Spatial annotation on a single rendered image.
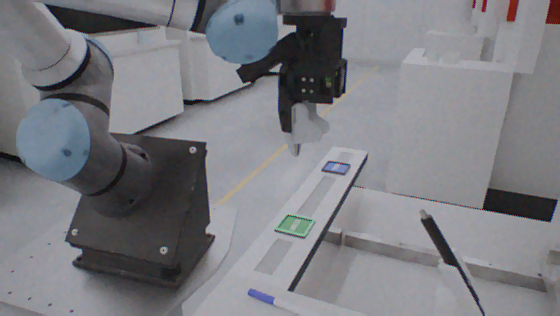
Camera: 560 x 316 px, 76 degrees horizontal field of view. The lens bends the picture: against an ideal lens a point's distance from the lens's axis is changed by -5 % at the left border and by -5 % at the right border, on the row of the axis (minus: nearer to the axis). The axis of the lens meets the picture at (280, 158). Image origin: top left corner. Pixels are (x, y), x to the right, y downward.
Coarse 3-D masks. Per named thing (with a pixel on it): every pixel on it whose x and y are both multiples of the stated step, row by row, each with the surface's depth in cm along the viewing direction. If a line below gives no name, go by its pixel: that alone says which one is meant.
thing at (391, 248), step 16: (352, 240) 82; (368, 240) 80; (384, 240) 80; (400, 256) 78; (416, 256) 77; (432, 256) 76; (464, 256) 75; (480, 272) 73; (496, 272) 71; (512, 272) 70; (528, 272) 70; (544, 288) 68
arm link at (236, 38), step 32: (32, 0) 32; (64, 0) 32; (96, 0) 33; (128, 0) 33; (160, 0) 34; (192, 0) 35; (224, 0) 36; (256, 0) 36; (224, 32) 36; (256, 32) 37
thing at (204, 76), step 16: (176, 32) 466; (192, 32) 470; (192, 48) 474; (208, 48) 470; (192, 64) 481; (208, 64) 476; (224, 64) 511; (240, 64) 552; (192, 80) 487; (208, 80) 483; (224, 80) 517; (240, 80) 558; (192, 96) 493; (208, 96) 491
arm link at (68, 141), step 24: (48, 96) 60; (72, 96) 60; (24, 120) 57; (48, 120) 56; (72, 120) 56; (96, 120) 61; (24, 144) 56; (48, 144) 55; (72, 144) 55; (96, 144) 60; (48, 168) 55; (72, 168) 57; (96, 168) 61; (120, 168) 66
